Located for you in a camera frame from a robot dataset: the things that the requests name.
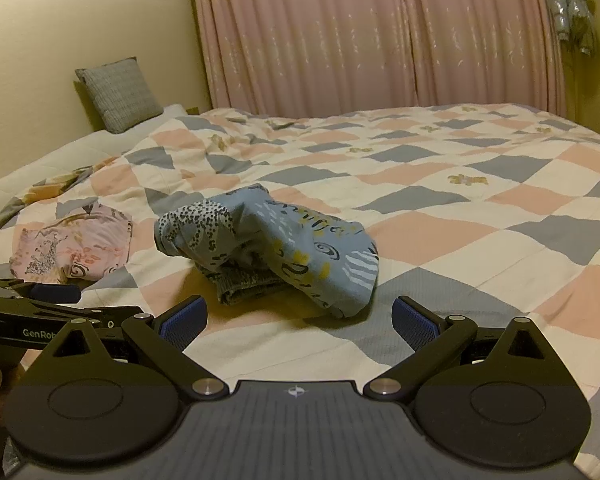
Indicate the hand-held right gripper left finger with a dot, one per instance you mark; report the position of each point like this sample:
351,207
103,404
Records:
182,329

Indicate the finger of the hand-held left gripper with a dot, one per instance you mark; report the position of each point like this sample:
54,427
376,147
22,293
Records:
55,292
45,311

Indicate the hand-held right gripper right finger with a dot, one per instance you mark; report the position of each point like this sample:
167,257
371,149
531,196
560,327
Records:
417,329

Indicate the blue animal print garment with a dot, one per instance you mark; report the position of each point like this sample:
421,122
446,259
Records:
305,250

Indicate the pink printed garment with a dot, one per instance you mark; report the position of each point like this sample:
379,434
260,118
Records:
75,245

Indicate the white bed sheet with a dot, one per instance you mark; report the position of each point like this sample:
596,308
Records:
55,155

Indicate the pink grey checkered quilt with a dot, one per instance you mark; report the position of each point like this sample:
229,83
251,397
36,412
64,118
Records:
480,200

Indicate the grey checked pillow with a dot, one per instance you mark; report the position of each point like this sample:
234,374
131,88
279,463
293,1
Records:
117,95

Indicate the pink curtain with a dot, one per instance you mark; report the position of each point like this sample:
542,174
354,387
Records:
355,35

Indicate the silver plastic packets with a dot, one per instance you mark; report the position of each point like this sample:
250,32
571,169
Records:
572,10

